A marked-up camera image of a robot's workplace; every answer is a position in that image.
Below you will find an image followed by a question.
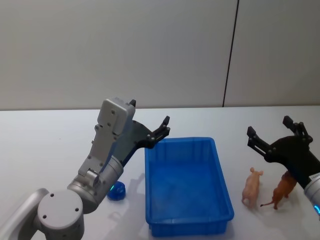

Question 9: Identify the brown toy lion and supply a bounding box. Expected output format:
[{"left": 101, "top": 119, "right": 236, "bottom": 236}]
[{"left": 259, "top": 171, "right": 298, "bottom": 210}]

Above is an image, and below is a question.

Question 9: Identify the pink toy pig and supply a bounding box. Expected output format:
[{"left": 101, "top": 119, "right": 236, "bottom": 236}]
[{"left": 241, "top": 167, "right": 265, "bottom": 208}]

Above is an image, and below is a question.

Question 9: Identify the blue plastic bin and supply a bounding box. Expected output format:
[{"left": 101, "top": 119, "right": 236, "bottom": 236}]
[{"left": 144, "top": 136, "right": 235, "bottom": 238}]

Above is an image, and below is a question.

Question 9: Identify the small blue plastic toy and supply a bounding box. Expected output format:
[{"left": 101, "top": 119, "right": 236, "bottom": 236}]
[{"left": 106, "top": 181, "right": 127, "bottom": 201}]

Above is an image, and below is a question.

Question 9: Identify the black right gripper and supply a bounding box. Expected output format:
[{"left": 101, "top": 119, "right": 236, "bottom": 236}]
[{"left": 246, "top": 115, "right": 320, "bottom": 190}]

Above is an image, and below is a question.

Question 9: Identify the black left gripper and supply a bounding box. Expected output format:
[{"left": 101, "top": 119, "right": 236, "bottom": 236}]
[{"left": 112, "top": 99, "right": 172, "bottom": 167}]

